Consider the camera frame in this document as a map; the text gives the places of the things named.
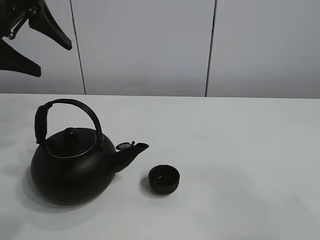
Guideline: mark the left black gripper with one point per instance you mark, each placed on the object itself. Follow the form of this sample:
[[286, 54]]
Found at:
[[13, 15]]

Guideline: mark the black round teapot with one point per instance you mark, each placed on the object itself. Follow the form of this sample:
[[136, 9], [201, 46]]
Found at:
[[77, 164]]

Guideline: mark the small black teacup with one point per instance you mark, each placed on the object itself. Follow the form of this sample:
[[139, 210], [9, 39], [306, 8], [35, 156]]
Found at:
[[163, 179]]

